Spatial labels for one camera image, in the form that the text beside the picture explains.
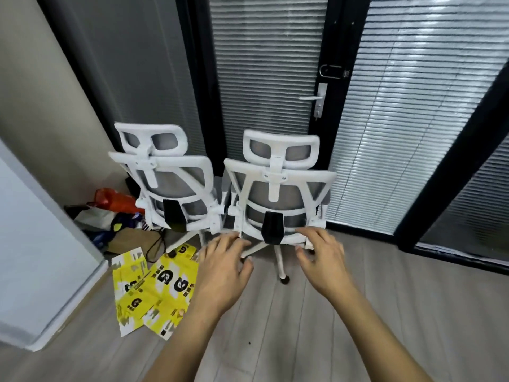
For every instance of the person's right hand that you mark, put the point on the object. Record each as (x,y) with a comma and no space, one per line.
(328,270)

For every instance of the person's left hand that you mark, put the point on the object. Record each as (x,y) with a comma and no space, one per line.
(216,280)

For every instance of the person's left middle finger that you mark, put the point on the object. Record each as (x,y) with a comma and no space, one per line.
(227,241)

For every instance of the person's left thumb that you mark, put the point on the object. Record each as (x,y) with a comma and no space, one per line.
(246,271)

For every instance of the person's right thumb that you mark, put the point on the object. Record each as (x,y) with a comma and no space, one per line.
(304,260)

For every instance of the person's left little finger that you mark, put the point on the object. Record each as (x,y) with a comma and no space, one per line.
(201,253)

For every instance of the person's right forearm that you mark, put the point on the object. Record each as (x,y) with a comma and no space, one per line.
(377,338)

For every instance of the person's left forearm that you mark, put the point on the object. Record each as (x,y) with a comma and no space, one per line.
(187,346)

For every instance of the yellow flattened cardboard box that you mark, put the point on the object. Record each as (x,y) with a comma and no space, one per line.
(129,290)
(171,290)

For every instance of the brown paper bag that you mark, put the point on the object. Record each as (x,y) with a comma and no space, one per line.
(131,240)

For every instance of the white mesh office chair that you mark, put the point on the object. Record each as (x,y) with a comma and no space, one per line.
(278,190)
(175,182)

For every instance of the blue plastic bag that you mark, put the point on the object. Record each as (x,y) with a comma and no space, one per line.
(125,221)

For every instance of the orange plastic bag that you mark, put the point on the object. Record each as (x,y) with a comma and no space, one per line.
(113,199)

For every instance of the white plastic bag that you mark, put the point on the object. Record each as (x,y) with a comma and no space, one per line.
(95,218)

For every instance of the white panel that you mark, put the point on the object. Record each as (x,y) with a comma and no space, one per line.
(39,250)

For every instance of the narrow grey window blinds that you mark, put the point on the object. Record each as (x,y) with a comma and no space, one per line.
(473,218)

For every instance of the wide grey window blinds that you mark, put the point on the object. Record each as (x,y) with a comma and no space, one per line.
(405,115)

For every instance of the grey door blinds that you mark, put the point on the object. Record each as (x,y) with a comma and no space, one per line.
(266,67)

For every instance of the silver door lock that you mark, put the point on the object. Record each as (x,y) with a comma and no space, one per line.
(332,71)

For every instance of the black framed glass door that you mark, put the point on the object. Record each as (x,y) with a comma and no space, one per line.
(342,43)

